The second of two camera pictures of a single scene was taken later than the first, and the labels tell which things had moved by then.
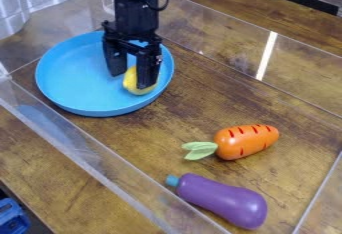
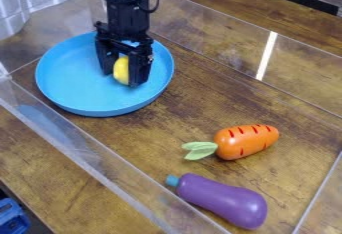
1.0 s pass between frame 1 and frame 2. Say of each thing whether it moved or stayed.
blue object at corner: stayed
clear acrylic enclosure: stayed
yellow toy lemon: moved
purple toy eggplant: stayed
